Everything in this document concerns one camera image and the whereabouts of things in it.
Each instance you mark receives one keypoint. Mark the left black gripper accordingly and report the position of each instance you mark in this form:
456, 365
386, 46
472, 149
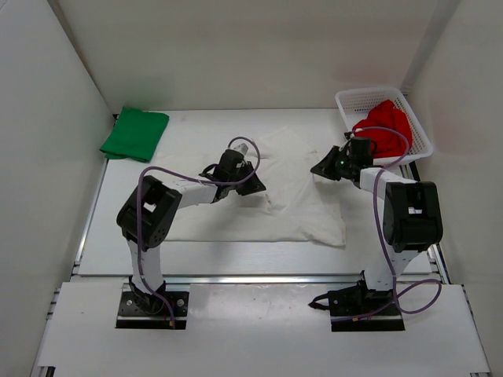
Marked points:
255, 185

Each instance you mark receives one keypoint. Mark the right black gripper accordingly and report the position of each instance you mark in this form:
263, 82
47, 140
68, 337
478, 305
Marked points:
327, 168

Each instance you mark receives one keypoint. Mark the white t shirt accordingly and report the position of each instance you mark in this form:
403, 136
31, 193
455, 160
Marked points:
296, 206

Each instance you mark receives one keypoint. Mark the green t shirt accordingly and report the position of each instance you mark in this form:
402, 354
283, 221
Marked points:
135, 135

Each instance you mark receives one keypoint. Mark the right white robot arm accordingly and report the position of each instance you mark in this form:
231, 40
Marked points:
408, 221

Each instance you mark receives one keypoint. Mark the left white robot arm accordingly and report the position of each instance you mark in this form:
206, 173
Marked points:
146, 218

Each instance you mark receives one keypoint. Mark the red cloth in basket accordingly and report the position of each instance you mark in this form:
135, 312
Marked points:
388, 128

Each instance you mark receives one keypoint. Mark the white plastic basket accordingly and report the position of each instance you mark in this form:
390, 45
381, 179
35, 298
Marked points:
354, 106

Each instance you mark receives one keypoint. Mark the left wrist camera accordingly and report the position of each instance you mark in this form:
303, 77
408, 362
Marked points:
242, 148

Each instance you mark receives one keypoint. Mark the aluminium front rail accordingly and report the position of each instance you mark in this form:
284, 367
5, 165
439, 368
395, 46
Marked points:
262, 279

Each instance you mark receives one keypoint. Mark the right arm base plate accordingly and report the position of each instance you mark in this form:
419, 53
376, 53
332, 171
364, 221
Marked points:
356, 309

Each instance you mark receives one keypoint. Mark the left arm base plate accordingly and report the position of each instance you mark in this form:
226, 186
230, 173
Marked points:
131, 316

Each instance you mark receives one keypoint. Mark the aluminium left rail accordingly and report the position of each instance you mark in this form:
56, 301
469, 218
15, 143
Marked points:
89, 219

